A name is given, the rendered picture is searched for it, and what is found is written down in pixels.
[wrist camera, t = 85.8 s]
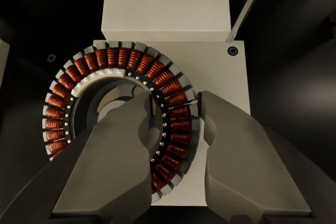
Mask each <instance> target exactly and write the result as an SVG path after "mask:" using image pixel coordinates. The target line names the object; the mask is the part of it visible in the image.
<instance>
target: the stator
mask: <svg viewBox="0 0 336 224"><path fill-rule="evenodd" d="M84 52H85V53H84ZM84 52H81V51H80V52H78V53H77V54H76V55H74V56H73V58H74V60H71V59H70V60H69V61H68V62H67V63H66V64H65V65H64V66H63V67H64V68H65V69H66V70H64V69H60V71H59V72H58V73H57V75H56V76H55V77H56V78H57V79H58V80H53V81H52V83H51V85H50V88H49V89H50V90H52V92H48V93H47V96H46V99H45V102H47V103H48V104H49V105H44V108H43V115H45V116H47V117H50V118H43V119H42V128H43V129H52V130H49V131H45V132H43V139H44V142H48V141H49V142H51V141H54V142H52V143H50V144H48V145H46V146H45V147H46V151H47V154H48V155H51V154H54V153H57V154H59V153H60V152H61V151H62V150H63V149H64V148H65V147H66V146H67V145H68V144H69V143H70V142H71V141H72V140H73V139H74V138H76V137H77V136H78V135H79V134H80V133H81V132H82V131H83V130H84V129H92V128H93V127H94V126H95V125H96V124H97V123H98V122H99V121H100V120H101V119H102V118H104V117H105V116H106V115H107V114H109V113H110V112H111V111H113V110H114V109H116V108H117V107H119V106H121V105H122V104H124V103H126V102H127V101H129V100H131V99H132V98H134V97H135V96H134V90H135V88H136V87H137V86H138V87H141V88H143V89H144V90H146V91H147V92H148V93H152V98H153V100H154V102H155V104H156V106H157V109H158V114H153V117H151V118H150V120H149V121H148V131H149V130H150V129H151V128H157V129H159V130H160V133H159V138H158V140H157V142H156V144H155V145H154V146H153V147H152V149H151V150H149V161H150V172H151V195H152V202H151V203H154V202H156V201H158V200H160V199H161V198H162V196H163V195H164V196H166V195H167V194H169V193H170V192H171V191H172V190H173V188H174V186H175V187H176V186H177V185H178V184H179V183H180V182H181V181H182V179H183V177H184V175H186V174H187V172H188V170H189V169H190V167H191V164H192V161H193V160H194V158H195V155H196V152H197V148H198V144H199V140H200V136H201V126H202V118H201V117H200V116H195V115H198V103H194V104H189V103H191V102H192V101H195V100H197V99H198V97H197V94H196V92H195V90H193V89H192V88H193V86H192V84H191V82H190V81H189V80H188V78H187V77H186V75H185V74H184V73H183V72H182V71H181V70H180V69H179V68H178V67H177V65H176V64H175V63H173V62H172V61H171V60H170V59H169V58H168V57H167V56H166V55H164V54H163V53H162V54H161V53H160V52H159V51H158V50H156V49H155V48H153V47H151V46H150V47H148V46H147V45H146V44H143V43H140V42H136V43H134V42H133V41H122V42H121V41H109V43H107V42H105V41H104V42H100V43H97V44H96V47H95V46H93V45H91V46H89V47H87V48H85V49H84ZM116 87H118V88H119V91H120V95H119V97H118V98H116V99H114V100H112V101H110V102H108V103H107V104H105V105H104V106H103V107H102V109H101V110H100V112H99V113H98V112H97V109H98V106H99V104H100V102H101V100H102V99H103V97H104V96H105V95H106V94H107V93H108V92H110V91H111V90H112V89H114V88H116ZM57 154H55V155H53V157H51V158H50V161H51V160H52V159H53V158H54V157H55V156H56V155H57Z"/></svg>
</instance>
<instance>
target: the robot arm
mask: <svg viewBox="0 0 336 224"><path fill-rule="evenodd" d="M197 103H198V117H201V119H202V120H203V121H204V133H203V139H204V140H205V142H206V143H207V144H208V145H209V148H208V149H207V153H206V164H205V175H204V189H205V202H206V204H207V206H208V207H209V209H210V210H212V211H213V212H214V213H216V214H217V215H219V216H220V217H221V218H223V219H224V220H226V221H227V222H228V224H336V181H335V180H334V179H333V178H332V177H331V176H329V175H328V174H327V173H326V172H325V171H324V170H322V169H321V168H320V167H319V166H318V165H316V164H315V163H314V162H313V161H312V160H310V159H309V158H308V157H307V156H306V155H304V154H303V153H302V152H301V151H300V150H298V149H297V148H296V147H295V146H294V145H292V144H291V143H290V142H289V141H288V140H286V139H285V138H284V137H283V136H282V135H280V134H279V133H278V132H277V131H276V130H274V129H273V128H272V127H263V126H262V125H261V124H260V123H259V122H258V121H257V120H255V119H254V118H253V117H252V116H250V115H249V114H248V113H246V112H245V111H243V110H242V109H240V108H239V107H237V106H235V105H233V104H232V103H230V102H228V101H226V100H224V99H222V98H220V97H219V96H217V95H215V94H213V93H211V92H209V91H207V90H204V91H199V92H198V93H197ZM151 117H153V98H152V93H151V92H150V93H149V92H142V93H140V94H139V95H137V96H135V97H134V98H132V99H130V100H129V101H127V102H125V103H124V104H122V105H120V106H119V107H117V108H116V109H114V110H113V111H111V112H110V113H108V114H107V115H106V116H105V117H104V118H102V119H101V120H100V121H99V122H98V123H97V124H96V125H95V126H94V127H93V128H92V129H84V130H83V131H82V132H81V133H80V134H79V135H78V136H77V137H76V138H74V139H73V140H72V141H71V142H70V143H69V144H68V145H67V146H66V147H65V148H64V149H63V150H62V151H61V152H60V153H59V154H57V155H56V156H55V157H54V158H53V159H52V160H51V161H50V162H49V163H48V164H47V165H46V166H45V167H44V168H43V169H41V170H40V171H39V172H38V173H37V174H36V175H35V176H34V177H33V178H32V179H31V180H30V181H29V182H28V183H27V184H26V185H25V186H24V187H23V188H22V190H21V191H20V192H19V193H18V194H17V195H16V196H15V198H14V199H13V200H12V201H11V202H10V204H9V205H8V206H7V207H6V209H5V210H4V211H3V213H2V214H1V215H0V224H134V222H133V221H134V220H135V219H136V218H138V217H139V216H140V215H142V214H143V213H144V212H146V211H147V210H148V209H149V208H150V206H151V204H152V178H151V167H150V156H149V150H148V149H147V148H146V147H145V145H146V144H147V142H148V141H149V139H150V137H149V125H148V121H149V120H150V119H151Z"/></svg>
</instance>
